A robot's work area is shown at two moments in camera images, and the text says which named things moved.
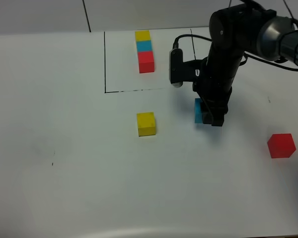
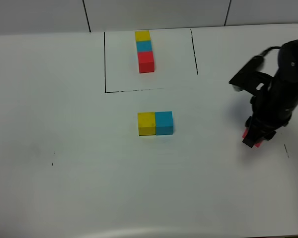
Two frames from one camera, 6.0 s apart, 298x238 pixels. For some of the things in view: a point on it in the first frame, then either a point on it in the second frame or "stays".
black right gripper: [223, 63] -> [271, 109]
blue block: [198, 111] -> [164, 123]
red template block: [146, 61] stays
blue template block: [145, 45] stays
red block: [281, 146] -> [257, 144]
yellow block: [146, 124] stays
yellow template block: [142, 35] stays
